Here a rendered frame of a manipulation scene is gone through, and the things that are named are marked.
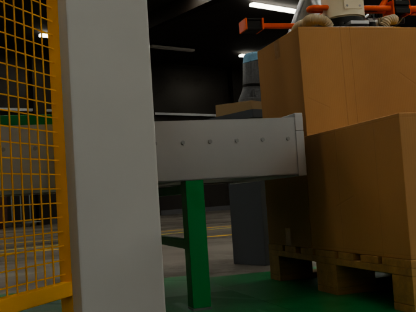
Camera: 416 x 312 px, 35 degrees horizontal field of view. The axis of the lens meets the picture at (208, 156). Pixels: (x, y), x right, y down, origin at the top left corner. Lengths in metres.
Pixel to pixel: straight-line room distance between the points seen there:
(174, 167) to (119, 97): 0.81
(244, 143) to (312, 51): 0.50
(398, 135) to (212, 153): 0.59
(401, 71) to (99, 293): 1.69
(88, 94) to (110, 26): 0.14
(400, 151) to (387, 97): 0.73
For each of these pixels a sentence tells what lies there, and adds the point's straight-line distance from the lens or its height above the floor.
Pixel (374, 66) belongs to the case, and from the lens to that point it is 2.58.
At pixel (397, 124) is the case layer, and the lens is 1.89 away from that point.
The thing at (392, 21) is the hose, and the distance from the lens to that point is 2.78.
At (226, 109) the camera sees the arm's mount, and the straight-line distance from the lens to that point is 3.46.
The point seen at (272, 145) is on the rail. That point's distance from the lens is 2.19.
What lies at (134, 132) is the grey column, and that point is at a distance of 1.29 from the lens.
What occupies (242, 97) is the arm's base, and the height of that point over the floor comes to 0.85.
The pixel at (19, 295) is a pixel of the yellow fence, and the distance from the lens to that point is 1.73.
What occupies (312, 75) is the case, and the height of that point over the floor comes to 0.76.
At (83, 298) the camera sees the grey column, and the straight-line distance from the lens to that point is 1.27.
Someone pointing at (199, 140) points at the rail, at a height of 0.53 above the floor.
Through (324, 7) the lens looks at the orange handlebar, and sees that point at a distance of 2.75.
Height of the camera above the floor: 0.35
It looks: 4 degrees up
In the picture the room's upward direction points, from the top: 4 degrees counter-clockwise
